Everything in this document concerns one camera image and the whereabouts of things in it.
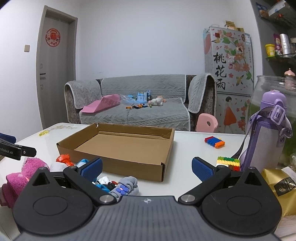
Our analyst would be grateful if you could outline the magenta plush toy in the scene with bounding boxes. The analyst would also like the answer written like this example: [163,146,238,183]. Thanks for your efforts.
[0,157,50,207]

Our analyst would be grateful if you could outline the colourful block cube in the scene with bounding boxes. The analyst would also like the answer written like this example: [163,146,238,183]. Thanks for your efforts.
[216,156,241,172]

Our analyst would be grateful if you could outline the colourful block stick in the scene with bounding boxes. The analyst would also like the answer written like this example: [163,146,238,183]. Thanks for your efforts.
[205,136,225,149]

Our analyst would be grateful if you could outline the brown cardboard box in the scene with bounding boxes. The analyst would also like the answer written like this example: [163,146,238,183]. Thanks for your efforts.
[57,123,175,182]

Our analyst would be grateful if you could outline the blue toy castle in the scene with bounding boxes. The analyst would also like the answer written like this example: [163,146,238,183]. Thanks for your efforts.
[135,91,148,103]

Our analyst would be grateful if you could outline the boxes on fridge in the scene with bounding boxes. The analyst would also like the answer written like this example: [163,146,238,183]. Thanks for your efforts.
[225,21,244,32]

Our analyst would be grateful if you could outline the red orange plastic toy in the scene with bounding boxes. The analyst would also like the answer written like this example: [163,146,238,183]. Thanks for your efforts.
[56,154,74,166]

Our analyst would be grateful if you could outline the gold bag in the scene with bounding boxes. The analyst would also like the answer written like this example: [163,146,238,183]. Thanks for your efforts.
[261,168,296,217]

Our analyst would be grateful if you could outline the clear plastic bag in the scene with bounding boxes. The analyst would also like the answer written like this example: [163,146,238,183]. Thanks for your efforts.
[119,94,137,105]

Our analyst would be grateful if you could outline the red round door decoration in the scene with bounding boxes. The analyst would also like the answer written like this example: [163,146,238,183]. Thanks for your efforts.
[46,28,61,47]

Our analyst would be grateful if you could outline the grey door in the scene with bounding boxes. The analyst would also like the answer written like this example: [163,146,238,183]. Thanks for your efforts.
[36,6,77,130]

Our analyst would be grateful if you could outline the pink child chair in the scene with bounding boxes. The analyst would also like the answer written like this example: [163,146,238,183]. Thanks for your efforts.
[196,113,219,133]

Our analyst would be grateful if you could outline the purple packet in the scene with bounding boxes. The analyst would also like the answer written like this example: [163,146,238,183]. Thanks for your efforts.
[273,33,281,56]

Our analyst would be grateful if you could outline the silver roll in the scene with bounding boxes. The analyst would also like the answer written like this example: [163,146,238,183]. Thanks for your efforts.
[279,34,291,55]

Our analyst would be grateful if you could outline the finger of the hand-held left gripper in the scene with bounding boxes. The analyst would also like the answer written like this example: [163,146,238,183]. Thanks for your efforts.
[0,133,16,144]
[0,138,37,160]

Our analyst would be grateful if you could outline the grey shelf cabinet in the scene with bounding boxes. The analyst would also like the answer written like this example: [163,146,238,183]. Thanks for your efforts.
[251,0,296,78]

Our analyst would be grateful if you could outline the flower decorated fridge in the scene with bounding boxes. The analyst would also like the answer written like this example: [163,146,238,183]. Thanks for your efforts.
[203,26,255,135]

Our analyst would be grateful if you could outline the glass fish bowl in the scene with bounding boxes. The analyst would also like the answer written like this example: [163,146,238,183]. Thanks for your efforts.
[251,75,296,167]

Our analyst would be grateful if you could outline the purple water bottle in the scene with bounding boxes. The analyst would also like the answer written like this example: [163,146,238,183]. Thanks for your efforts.
[231,91,293,173]

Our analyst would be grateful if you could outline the grey blue plush toy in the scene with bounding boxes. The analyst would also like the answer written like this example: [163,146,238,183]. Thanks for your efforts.
[109,176,139,197]

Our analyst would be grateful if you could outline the mouse figure toy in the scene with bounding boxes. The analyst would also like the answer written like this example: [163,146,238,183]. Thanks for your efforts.
[92,179,119,193]

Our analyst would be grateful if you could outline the loose toy blocks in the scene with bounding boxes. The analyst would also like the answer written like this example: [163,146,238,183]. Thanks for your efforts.
[125,104,151,110]

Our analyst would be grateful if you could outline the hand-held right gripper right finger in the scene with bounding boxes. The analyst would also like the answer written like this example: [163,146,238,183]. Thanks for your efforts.
[177,157,264,205]

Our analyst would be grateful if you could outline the grey covered sofa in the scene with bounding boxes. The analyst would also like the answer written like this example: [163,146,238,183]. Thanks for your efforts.
[64,74,218,131]

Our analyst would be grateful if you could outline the small plush toy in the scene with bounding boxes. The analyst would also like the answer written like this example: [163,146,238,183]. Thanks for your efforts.
[148,97,167,106]

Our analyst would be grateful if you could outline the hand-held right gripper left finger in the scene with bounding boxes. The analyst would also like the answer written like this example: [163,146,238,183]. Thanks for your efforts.
[31,158,115,205]

